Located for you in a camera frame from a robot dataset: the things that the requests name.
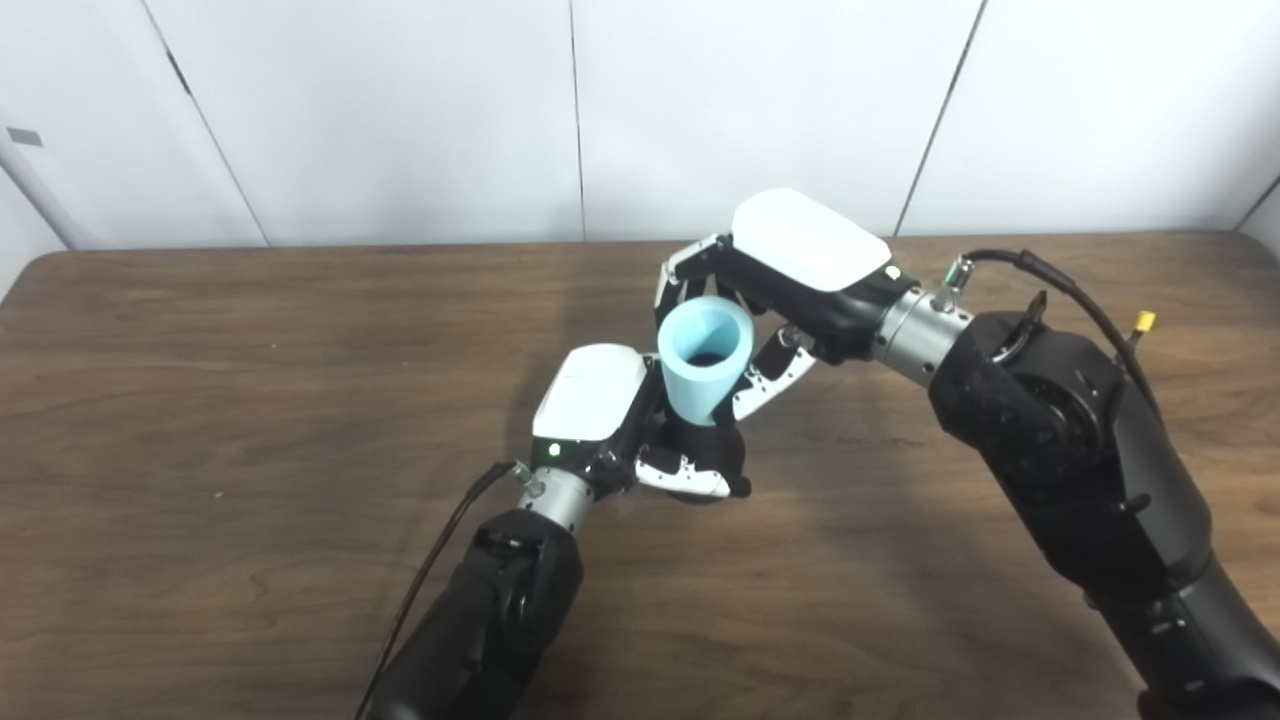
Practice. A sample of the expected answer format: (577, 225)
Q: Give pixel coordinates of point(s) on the black nozzle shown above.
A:
(712, 450)

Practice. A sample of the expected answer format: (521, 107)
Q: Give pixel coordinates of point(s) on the grey wall label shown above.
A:
(24, 137)

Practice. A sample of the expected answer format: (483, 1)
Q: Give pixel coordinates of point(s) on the light blue cup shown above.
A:
(700, 385)

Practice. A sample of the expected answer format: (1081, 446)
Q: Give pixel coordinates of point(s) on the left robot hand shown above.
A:
(590, 390)

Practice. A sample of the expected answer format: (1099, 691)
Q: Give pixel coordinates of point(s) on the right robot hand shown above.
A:
(810, 250)

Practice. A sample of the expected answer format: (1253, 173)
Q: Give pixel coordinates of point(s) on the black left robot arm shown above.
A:
(480, 620)

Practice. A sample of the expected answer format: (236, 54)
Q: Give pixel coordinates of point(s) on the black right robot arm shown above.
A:
(1080, 460)

